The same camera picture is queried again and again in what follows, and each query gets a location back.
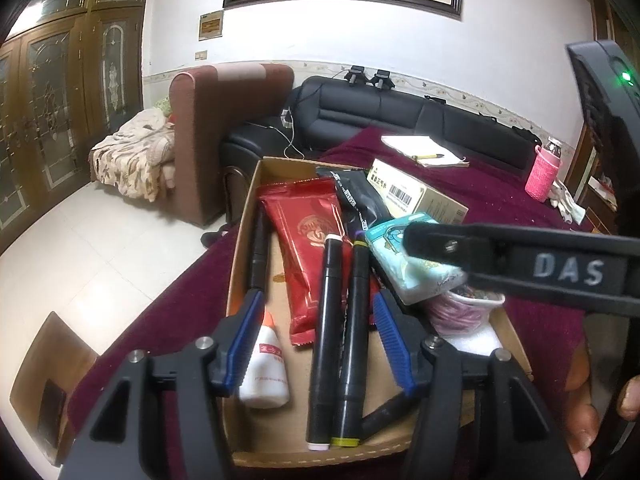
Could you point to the wooden stool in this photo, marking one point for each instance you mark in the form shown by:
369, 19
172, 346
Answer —
50, 385

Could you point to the black clamp device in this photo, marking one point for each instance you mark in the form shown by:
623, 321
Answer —
382, 80
356, 77

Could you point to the white notebook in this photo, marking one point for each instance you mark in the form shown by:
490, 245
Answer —
420, 147

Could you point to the white cloth gloves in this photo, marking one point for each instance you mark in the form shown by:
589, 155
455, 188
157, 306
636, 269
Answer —
567, 205

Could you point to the wooden glass-panel doors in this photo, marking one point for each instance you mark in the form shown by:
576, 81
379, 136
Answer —
60, 100

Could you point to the cardboard box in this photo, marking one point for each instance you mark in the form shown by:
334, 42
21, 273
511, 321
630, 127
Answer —
280, 430

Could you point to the light blue tissue pack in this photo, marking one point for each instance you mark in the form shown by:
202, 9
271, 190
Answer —
400, 260

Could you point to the pink pouch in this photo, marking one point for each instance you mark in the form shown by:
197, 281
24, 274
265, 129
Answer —
455, 315

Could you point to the green white carton box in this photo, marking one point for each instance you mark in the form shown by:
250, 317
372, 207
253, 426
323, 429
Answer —
425, 195

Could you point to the white glue bottle orange cap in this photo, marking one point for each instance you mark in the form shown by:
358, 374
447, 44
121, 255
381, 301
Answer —
262, 370

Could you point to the person's right hand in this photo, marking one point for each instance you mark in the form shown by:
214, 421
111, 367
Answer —
582, 410

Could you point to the black gold-patterned packet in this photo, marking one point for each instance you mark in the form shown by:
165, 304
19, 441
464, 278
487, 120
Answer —
360, 200

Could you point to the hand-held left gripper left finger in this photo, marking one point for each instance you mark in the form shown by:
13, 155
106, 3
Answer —
245, 340

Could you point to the wooden cabinet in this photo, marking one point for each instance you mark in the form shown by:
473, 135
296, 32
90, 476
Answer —
605, 170

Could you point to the yellow pen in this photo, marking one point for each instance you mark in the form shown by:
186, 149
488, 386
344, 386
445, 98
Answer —
430, 157

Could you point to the pink knitted bottle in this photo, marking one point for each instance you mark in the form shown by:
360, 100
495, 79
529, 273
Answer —
542, 175

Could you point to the yellow-capped black marker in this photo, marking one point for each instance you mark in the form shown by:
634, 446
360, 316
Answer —
352, 350

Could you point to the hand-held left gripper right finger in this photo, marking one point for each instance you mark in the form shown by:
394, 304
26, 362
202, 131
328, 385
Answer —
395, 345

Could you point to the wall plaque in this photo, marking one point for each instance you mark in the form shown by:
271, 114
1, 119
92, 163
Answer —
211, 25

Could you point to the black shoe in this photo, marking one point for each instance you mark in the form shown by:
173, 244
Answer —
215, 237

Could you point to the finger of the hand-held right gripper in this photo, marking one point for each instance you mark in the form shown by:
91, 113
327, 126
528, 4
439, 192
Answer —
450, 247

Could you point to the black leather sofa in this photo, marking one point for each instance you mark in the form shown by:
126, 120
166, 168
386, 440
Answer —
400, 110

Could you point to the wall switch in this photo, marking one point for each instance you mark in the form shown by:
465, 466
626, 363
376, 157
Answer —
200, 54

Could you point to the patterned beige blanket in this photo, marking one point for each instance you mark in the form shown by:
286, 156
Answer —
130, 160

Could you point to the red snack packet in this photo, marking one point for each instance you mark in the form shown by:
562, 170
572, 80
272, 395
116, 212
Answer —
300, 240

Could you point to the brown armchair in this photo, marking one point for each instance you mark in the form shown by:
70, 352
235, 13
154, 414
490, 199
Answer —
215, 135

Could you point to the white-capped black marker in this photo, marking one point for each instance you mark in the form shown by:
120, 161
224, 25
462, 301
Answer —
327, 335

